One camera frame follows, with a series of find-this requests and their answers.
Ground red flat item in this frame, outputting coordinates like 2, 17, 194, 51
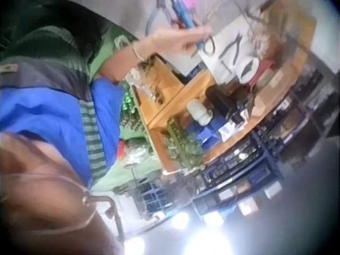
248, 59, 275, 89

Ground white plastic bottle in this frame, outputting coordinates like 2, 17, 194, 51
185, 98, 213, 126

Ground blue plastic box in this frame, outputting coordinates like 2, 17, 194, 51
185, 116, 224, 150

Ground grey-handled pliers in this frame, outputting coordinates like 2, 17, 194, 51
144, 0, 175, 37

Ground white tape roll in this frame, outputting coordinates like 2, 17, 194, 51
237, 57, 260, 83

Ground heap of green parts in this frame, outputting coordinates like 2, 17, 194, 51
120, 82, 149, 140

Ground black cylinder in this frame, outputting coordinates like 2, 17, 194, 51
204, 84, 235, 121

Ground blue storage rack with bins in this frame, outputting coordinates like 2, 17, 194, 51
190, 71, 340, 216

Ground white sheet with tool outlines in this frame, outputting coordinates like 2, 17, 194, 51
198, 13, 269, 83

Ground blue-handled hand tool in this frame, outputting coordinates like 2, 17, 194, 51
169, 0, 207, 51

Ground gold bracelet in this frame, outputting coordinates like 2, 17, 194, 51
131, 42, 148, 61

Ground person's right hand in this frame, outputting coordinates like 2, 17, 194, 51
139, 25, 214, 59

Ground brown cardboard box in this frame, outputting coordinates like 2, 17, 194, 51
253, 47, 310, 117

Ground pink item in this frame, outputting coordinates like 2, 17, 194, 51
184, 0, 202, 10

